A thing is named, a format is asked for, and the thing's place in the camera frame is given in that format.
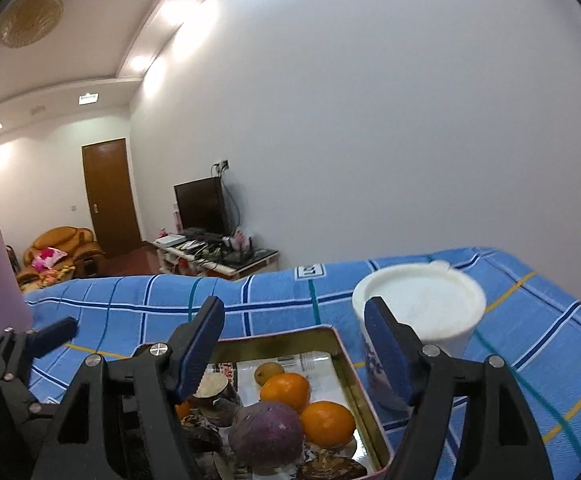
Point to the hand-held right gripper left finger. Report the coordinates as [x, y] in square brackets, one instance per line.
[200, 355]

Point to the black television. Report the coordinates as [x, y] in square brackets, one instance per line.
[200, 207]

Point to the wall socket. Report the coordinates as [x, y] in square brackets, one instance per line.
[222, 165]

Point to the blue checked blanket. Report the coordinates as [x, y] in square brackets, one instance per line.
[520, 320]

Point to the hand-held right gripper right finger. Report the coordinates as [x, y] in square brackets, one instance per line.
[388, 355]

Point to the ceiling vent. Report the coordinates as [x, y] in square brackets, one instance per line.
[38, 109]

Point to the printed paper in tin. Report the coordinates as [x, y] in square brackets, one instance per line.
[315, 365]

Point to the brown leather armchair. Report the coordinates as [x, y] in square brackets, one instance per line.
[70, 240]

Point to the white lidded cup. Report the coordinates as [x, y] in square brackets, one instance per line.
[420, 300]

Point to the purple cylindrical bottle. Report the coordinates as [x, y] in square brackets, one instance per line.
[13, 295]

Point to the brown wooden door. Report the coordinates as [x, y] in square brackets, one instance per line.
[110, 197]

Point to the rectangular ceiling light panel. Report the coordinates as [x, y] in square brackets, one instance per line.
[88, 97]

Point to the green kiwi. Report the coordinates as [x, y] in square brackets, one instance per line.
[269, 372]

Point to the white set-top box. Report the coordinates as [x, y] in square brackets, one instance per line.
[168, 240]

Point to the pink tin box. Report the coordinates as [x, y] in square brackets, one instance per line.
[290, 340]

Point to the round ceiling medallion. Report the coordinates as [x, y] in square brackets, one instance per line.
[29, 19]

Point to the recessed ceiling spotlight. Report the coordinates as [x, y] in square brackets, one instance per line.
[140, 62]
[175, 10]

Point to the cracked dark brown mangosteen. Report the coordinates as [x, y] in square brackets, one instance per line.
[330, 467]

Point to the pink cushion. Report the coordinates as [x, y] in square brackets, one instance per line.
[45, 257]

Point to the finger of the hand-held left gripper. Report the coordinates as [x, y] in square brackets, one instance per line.
[53, 335]
[30, 400]

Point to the purple passion fruit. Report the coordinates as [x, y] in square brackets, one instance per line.
[265, 435]

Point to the white television stand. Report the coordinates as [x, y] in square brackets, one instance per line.
[215, 260]

